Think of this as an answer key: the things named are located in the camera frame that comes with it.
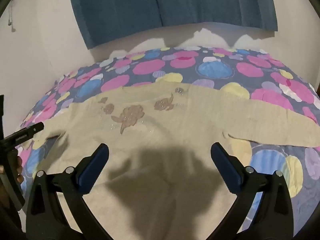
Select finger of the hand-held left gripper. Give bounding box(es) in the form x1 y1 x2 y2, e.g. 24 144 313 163
0 122 45 147

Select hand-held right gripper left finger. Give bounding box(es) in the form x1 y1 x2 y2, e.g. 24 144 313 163
26 143 110 240

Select blue curtain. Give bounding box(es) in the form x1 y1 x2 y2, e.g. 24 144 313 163
67 0 279 50

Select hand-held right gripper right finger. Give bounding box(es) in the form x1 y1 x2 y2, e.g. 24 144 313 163
207 142 293 240

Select person's left hand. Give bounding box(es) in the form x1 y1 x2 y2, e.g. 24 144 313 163
15 155 25 184

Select colourful dotted bedsheet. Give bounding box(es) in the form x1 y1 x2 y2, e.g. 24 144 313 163
19 45 320 240

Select beige knit sweater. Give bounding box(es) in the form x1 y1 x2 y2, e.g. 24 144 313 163
30 80 320 240

